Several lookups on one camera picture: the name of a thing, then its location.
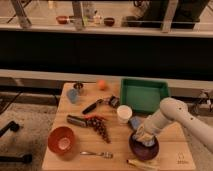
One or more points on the purple bowl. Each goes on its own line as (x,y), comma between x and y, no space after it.
(143,152)

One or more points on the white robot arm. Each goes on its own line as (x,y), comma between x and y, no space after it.
(172,110)

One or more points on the dark red background bowl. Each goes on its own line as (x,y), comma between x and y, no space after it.
(109,21)

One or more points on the orange red bowl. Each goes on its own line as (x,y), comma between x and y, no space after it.
(61,140)

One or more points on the orange fruit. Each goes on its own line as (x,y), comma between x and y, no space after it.
(102,84)

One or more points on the white paper cup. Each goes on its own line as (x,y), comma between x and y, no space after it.
(124,113)

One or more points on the red chili pepper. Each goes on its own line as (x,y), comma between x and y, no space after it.
(94,116)

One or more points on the light blue plastic cup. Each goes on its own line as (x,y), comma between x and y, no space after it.
(72,95)

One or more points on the green plastic tray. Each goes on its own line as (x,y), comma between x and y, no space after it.
(143,96)

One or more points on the bunch of dark grapes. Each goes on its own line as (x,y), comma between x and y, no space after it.
(99,126)

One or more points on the blue sponge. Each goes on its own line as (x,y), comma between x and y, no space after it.
(134,122)

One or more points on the silver metal spoon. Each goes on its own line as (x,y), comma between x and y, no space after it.
(106,155)

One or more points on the yellow corn husk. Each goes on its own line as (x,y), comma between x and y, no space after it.
(144,165)

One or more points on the black floor bar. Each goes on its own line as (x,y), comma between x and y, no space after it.
(24,159)

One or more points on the black handled peeler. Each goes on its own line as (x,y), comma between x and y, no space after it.
(112,101)

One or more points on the black handled can opener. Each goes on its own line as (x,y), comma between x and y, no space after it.
(82,122)

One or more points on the black lever handle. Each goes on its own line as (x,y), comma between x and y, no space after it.
(13,126)

